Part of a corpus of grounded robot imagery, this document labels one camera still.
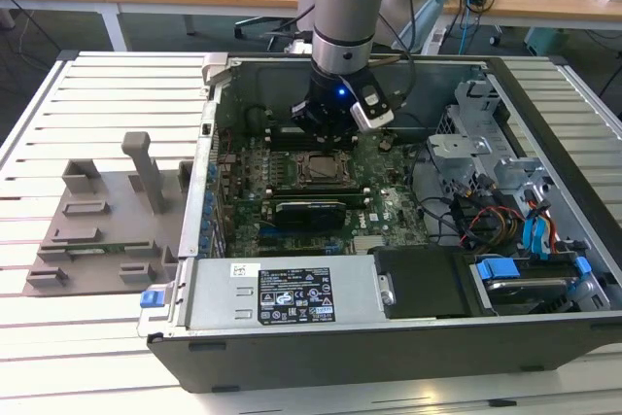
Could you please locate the green RAM stick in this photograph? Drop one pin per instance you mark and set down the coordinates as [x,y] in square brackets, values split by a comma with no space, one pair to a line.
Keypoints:
[112,249]

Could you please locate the grey parts rack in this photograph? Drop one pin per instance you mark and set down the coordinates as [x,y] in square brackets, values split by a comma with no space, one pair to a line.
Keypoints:
[116,220]

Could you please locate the CPU socket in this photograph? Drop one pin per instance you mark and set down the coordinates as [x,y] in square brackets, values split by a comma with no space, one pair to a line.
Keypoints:
[294,177]

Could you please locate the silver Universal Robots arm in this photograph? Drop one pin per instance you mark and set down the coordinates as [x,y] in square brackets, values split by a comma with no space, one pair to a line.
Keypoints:
[342,45]

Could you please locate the round coin battery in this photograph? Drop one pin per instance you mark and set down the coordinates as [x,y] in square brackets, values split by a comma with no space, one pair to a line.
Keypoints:
[384,144]

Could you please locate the small silver heatsink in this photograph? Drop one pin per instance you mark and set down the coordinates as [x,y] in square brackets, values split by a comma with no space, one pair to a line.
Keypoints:
[367,242]

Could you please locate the blue case latch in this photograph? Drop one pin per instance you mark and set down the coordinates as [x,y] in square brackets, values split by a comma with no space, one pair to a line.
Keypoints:
[151,299]

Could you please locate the grey power supply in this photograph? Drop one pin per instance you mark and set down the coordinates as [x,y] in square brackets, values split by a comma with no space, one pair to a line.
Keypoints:
[218,298]

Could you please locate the CPU with silver top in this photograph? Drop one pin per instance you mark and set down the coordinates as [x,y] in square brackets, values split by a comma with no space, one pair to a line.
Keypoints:
[321,167]

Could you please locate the black open PC case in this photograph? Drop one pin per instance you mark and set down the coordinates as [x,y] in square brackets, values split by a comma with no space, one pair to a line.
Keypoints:
[340,356]

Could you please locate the teal container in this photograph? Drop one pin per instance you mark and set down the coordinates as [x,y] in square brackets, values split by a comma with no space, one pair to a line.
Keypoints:
[549,41]

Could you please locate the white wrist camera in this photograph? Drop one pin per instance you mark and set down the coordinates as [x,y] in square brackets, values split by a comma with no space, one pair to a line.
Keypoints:
[374,118]

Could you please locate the pale grey case latch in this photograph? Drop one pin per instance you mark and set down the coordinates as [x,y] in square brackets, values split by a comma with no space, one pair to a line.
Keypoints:
[214,65]

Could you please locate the metal drive cage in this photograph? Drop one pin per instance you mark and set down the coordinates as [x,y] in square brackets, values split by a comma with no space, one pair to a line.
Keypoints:
[449,150]

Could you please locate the black graphics card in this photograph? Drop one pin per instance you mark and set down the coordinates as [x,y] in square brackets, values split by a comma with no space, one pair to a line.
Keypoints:
[311,213]

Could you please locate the hard disk in blue carrier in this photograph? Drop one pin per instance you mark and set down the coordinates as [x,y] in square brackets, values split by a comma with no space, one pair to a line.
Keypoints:
[495,269]

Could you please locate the black office chair base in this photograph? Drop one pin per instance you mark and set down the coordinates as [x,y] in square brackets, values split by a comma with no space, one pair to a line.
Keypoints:
[262,20]

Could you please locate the green motherboard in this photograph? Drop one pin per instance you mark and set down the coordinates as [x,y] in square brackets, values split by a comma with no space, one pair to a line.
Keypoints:
[389,191]

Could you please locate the black plastic shroud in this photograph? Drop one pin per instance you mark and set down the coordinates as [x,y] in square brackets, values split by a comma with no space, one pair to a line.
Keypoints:
[423,284]

